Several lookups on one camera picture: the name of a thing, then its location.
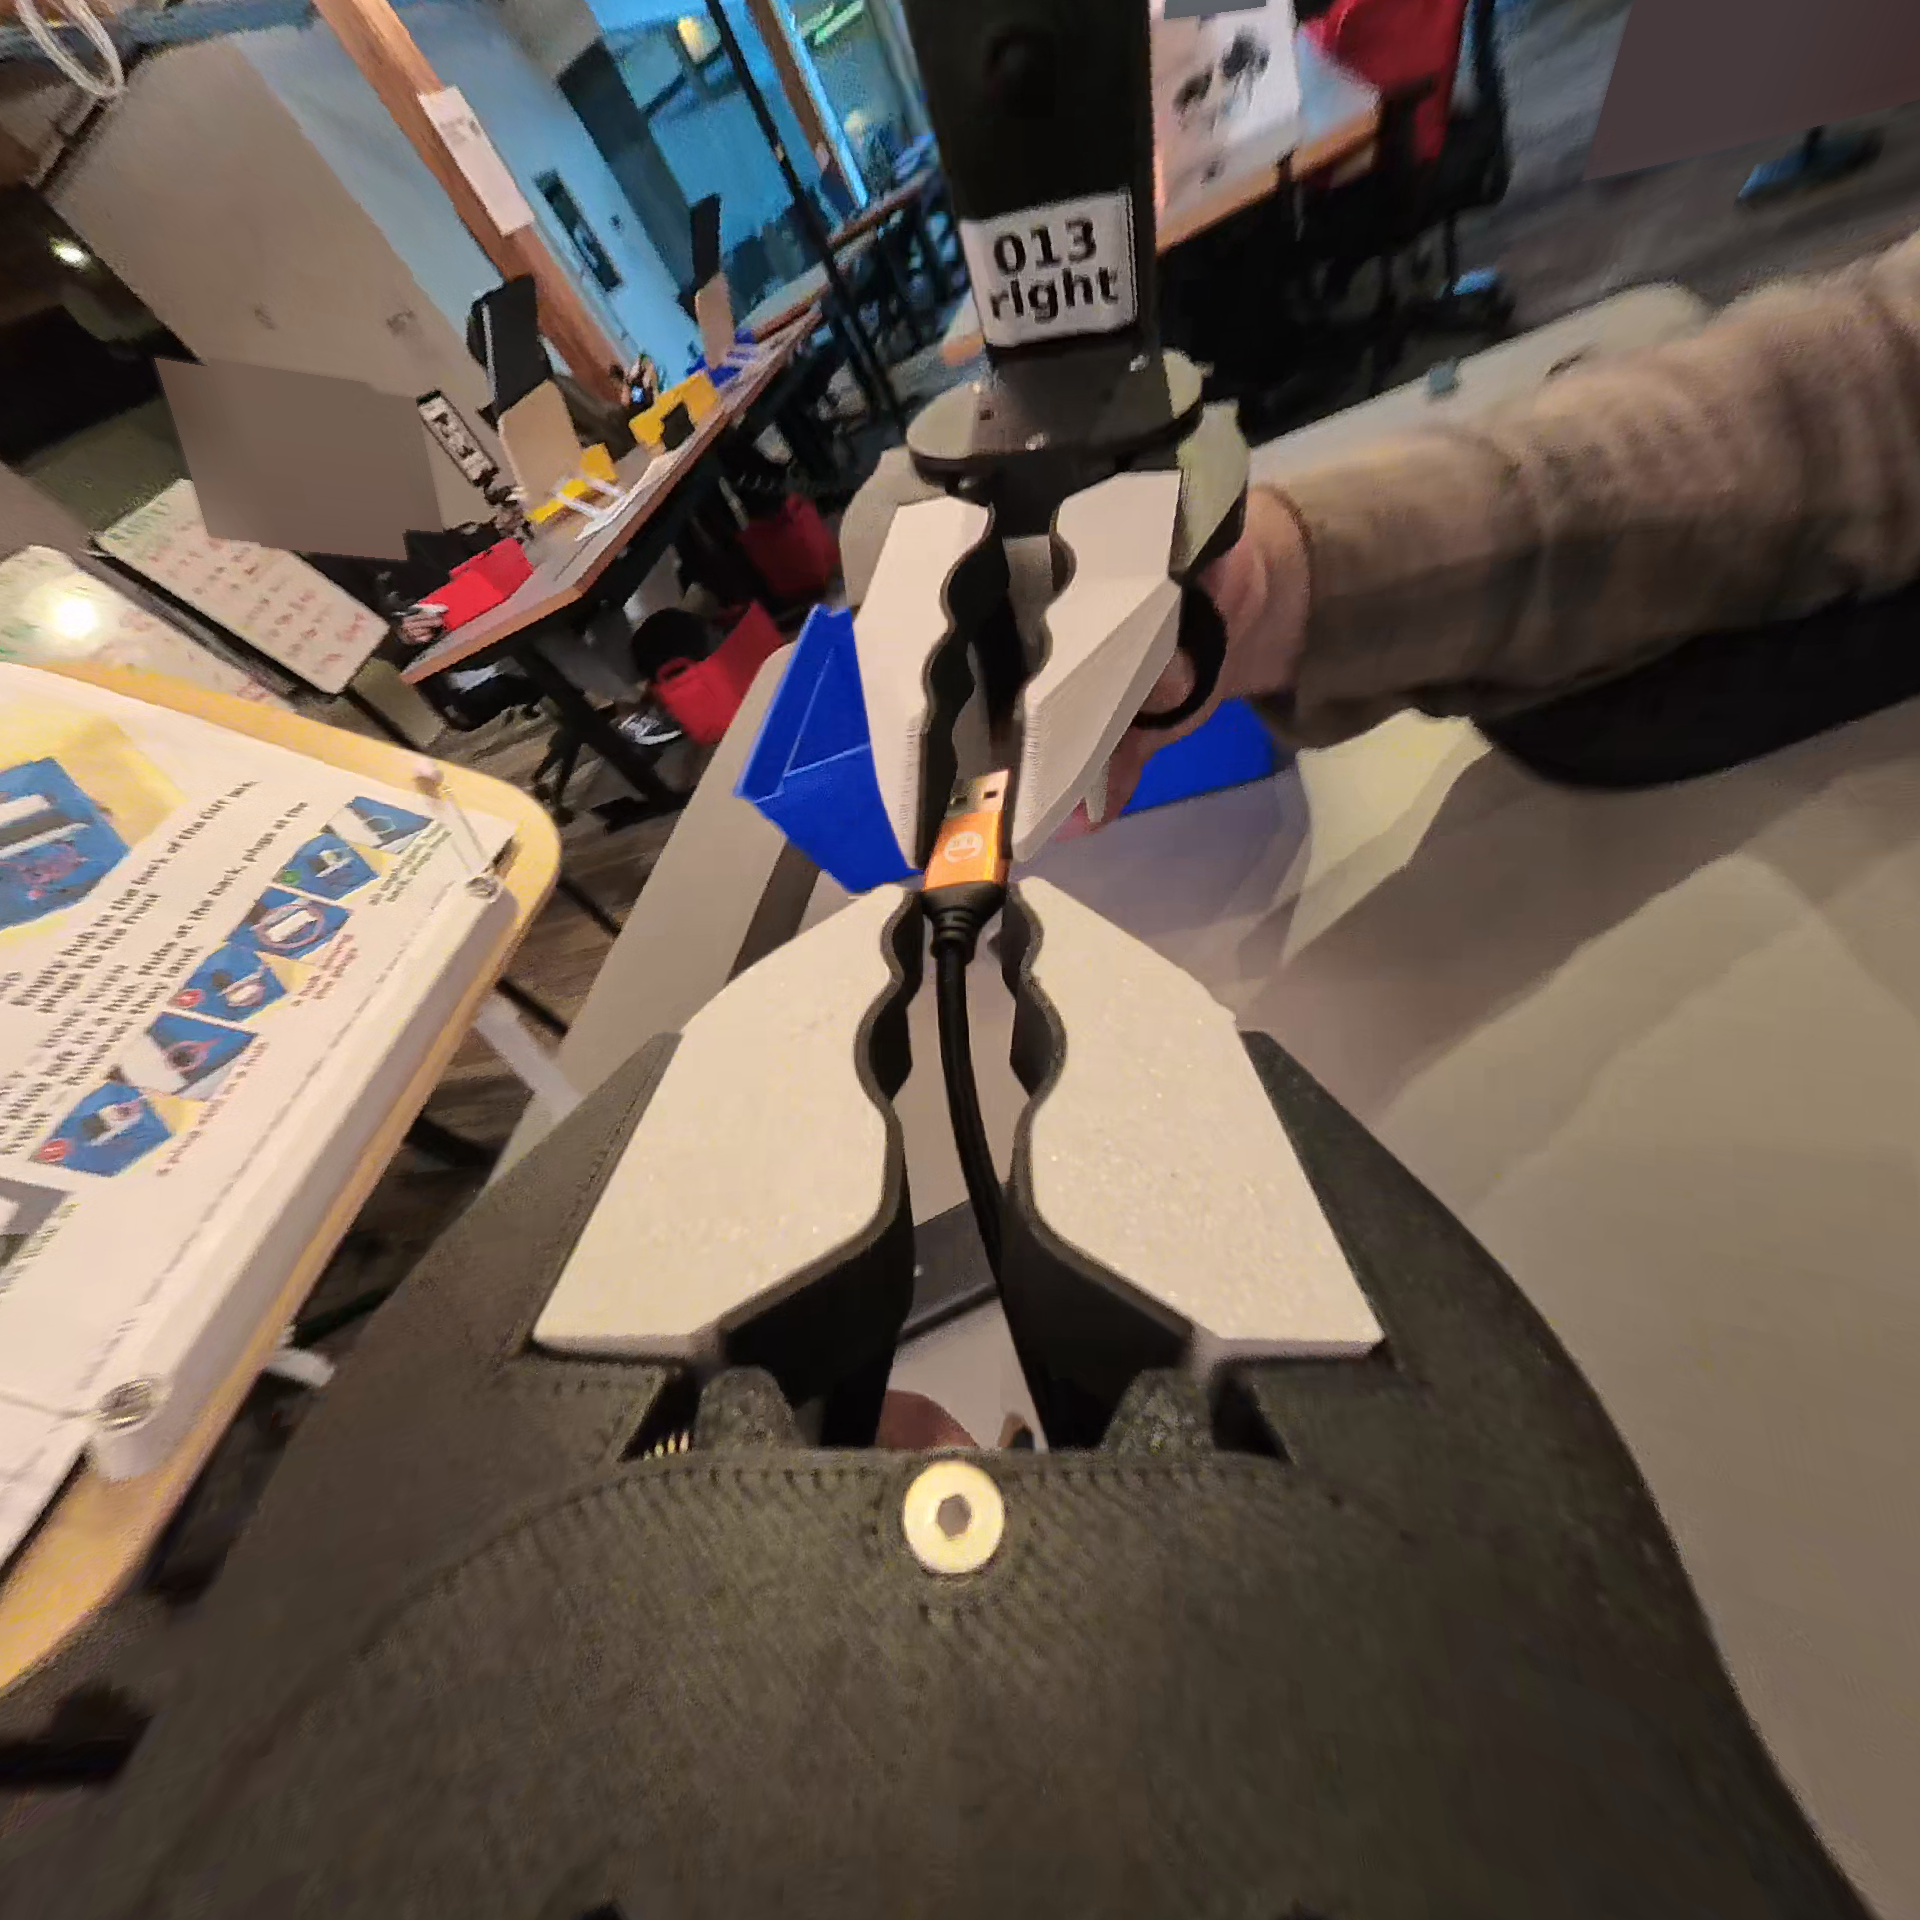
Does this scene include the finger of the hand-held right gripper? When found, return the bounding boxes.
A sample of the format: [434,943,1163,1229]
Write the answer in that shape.
[858,495,1003,874]
[1006,475,1189,857]

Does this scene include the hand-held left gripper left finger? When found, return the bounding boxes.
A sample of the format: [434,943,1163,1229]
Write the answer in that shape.
[533,884,920,1442]

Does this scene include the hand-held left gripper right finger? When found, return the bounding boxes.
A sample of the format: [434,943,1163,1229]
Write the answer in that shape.
[1003,878,1383,1442]

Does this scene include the black usb cable orange plugs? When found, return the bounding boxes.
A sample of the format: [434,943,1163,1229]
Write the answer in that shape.
[914,766,1058,1448]

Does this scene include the person's right forearm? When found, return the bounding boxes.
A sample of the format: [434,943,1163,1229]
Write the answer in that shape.
[1282,231,1920,750]

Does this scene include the person's right hand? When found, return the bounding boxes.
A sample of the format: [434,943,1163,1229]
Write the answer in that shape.
[1101,487,1320,825]

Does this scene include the red fabric bin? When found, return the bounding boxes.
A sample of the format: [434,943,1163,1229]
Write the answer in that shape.
[652,601,784,748]
[736,495,842,601]

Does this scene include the blue plastic bin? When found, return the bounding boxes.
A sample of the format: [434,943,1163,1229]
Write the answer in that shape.
[733,601,1278,897]

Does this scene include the yellow parts bin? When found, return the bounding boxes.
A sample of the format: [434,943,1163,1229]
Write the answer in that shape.
[628,373,723,449]

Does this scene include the tan board on stand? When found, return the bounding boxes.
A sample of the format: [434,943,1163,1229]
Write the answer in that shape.
[495,381,592,488]

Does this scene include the red parts bin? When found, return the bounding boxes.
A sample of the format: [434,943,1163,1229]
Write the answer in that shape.
[420,535,536,621]

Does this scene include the red office chair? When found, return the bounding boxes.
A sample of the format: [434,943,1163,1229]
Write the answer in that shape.
[1302,0,1520,336]

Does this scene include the printed instruction sheet pad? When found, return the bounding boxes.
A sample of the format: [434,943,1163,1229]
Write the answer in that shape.
[0,658,520,1562]

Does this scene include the white book stand wooden board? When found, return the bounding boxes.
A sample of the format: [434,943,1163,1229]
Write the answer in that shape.
[0,658,592,1699]

